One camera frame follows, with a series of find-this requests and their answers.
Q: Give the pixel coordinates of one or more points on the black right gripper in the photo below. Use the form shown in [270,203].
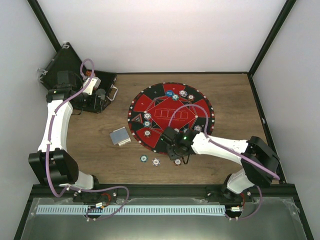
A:
[172,155]

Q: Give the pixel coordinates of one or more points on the red chips seat seven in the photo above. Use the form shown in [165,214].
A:
[190,97]

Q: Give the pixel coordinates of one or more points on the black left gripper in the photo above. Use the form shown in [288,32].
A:
[100,107]

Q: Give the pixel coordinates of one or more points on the blue small blind button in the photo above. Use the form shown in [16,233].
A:
[169,93]

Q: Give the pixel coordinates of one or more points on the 50 chips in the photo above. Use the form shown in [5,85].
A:
[175,97]
[147,124]

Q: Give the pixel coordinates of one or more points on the blue orange 10 chip stack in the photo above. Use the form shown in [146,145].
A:
[156,162]

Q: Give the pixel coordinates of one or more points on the round red black poker mat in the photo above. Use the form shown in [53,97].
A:
[165,113]

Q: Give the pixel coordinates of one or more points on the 10 chips mat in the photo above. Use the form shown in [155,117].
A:
[198,128]

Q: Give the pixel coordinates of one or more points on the red chips seat two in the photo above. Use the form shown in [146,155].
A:
[147,133]

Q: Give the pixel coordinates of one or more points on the light blue slotted strip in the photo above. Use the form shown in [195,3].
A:
[144,210]

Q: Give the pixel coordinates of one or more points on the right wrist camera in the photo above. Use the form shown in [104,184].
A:
[168,136]

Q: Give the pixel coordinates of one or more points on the black poker chip case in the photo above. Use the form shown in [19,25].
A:
[67,59]

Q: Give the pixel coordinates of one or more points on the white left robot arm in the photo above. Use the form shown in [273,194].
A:
[52,165]

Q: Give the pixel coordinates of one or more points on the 10 chips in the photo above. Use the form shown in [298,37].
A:
[147,116]
[183,93]

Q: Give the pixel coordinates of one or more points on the blue green 50 chip stack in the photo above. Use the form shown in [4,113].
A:
[143,158]

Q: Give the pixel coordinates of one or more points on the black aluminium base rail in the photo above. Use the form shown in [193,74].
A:
[211,192]

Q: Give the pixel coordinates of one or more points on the white card box tray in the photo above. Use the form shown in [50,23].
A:
[124,142]

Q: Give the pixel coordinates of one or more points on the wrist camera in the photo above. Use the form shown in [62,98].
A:
[66,79]
[168,136]

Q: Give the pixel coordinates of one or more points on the red orange chip row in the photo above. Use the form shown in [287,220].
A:
[88,73]

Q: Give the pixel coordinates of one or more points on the red brown chip stack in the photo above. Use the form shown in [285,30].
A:
[177,162]

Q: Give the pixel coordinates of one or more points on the chrome case handle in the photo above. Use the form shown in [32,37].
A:
[113,93]

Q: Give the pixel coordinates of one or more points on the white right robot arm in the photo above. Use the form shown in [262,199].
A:
[258,161]

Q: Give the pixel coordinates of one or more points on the triangular all in button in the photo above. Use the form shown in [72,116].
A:
[138,118]

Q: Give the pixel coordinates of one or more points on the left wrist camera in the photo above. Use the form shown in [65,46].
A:
[66,79]

